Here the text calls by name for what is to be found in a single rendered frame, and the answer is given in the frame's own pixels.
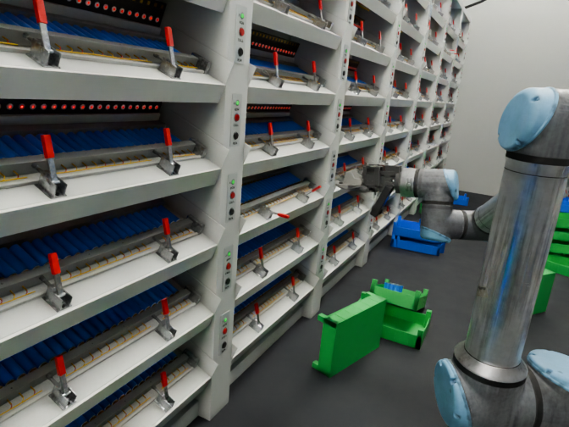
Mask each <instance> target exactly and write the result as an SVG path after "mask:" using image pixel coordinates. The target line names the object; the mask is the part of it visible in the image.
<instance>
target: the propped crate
mask: <svg viewBox="0 0 569 427"><path fill-rule="evenodd" d="M370 292H372V293H373V294H376V295H378V296H381V297H383V298H385V299H387V301H386V302H387V303H390V304H394V305H396V306H400V307H403V308H408V309H411V310H414V311H417V310H419V309H421V308H424V307H425V304H426V301H427V297H428V290H427V289H424V290H423V294H422V293H421V291H416V292H414V291H409V290H406V289H402V292H398V291H392V290H389V289H386V288H384V284H378V280H375V279H373V280H372V284H371V288H370Z"/></svg>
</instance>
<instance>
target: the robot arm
mask: <svg viewBox="0 0 569 427"><path fill-rule="evenodd" d="M498 135H499V137H498V141H499V144H500V146H501V147H502V148H504V149H505V150H506V153H505V167H504V171H503V175H502V179H501V183H500V190H499V193H497V194H496V195H495V196H494V197H492V198H491V199H490V200H488V201H487V202H486V203H485V204H484V205H482V206H480V207H479V208H477V209H476V210H474V211H471V210H455V209H453V202H454V200H457V199H458V197H459V180H458V174H457V172H456V171H455V170H453V169H411V168H404V169H402V166H400V165H385V164H369V165H367V166H366V167H363V172H362V176H360V175H359V174H358V173H357V170H356V169H353V170H352V171H348V172H346V173H345V178H344V181H343V182H339V184H335V185H336V186H338V187H339V188H340V189H345V190H350V191H366V192H378V191H379V192H381V194H380V196H379V197H378V200H377V202H376V203H375V204H374V205H373V206H372V211H371V212H370V214H371V215H372V216H373V217H375V218H376V217H377V216H378V215H380V214H381V213H382V212H383V207H384V205H385V204H386V202H387V201H388V199H389V196H390V195H391V193H392V191H393V190H394V188H395V193H400V194H401V196H402V197H420V198H422V199H423V201H422V213H421V225H420V236H421V237H422V238H423V239H425V240H430V241H439V242H445V243H450V242H451V239H457V240H458V239H461V240H474V241H487V242H488V244H487V248H486V253H485V256H484V261H483V267H482V271H481V275H480V279H479V283H478V290H477V294H476V298H475V302H474V306H473V310H472V317H471V321H470V325H469V329H468V333H467V339H466V340H465V341H461V342H459V343H458V344H457V345H456V347H455V349H454V353H453V358H452V359H447V358H444V359H440V360H439V361H438V362H437V363H436V366H435V370H434V391H435V396H436V401H437V404H438V407H439V411H440V414H441V416H442V418H443V420H444V421H445V423H446V424H447V425H448V426H449V427H569V356H567V355H565V354H562V353H559V352H554V351H547V350H544V349H536V350H532V351H531V352H530V353H529V354H528V355H527V362H526V363H524V361H523V360H522V359H521V356H522V350H523V347H524V344H525V340H526V337H527V333H528V328H529V325H530V322H531V318H532V315H533V310H534V306H535V303H536V299H537V296H538V293H539V287H540V284H541V280H542V277H543V273H544V268H545V265H546V261H547V258H548V255H549V251H550V246H551V242H552V239H553V235H554V233H555V227H556V223H557V220H558V217H559V213H560V210H561V204H562V201H563V197H564V195H565V191H566V188H567V187H569V90H568V89H557V88H554V87H550V86H548V87H544V88H539V87H530V88H527V89H524V90H522V91H520V92H518V93H517V94H516V95H515V96H514V97H513V98H512V99H511V100H510V101H509V102H508V104H507V105H506V107H505V110H504V112H503V114H502V115H501V118H500V122H499V127H498ZM393 179H394V180H395V181H393Z"/></svg>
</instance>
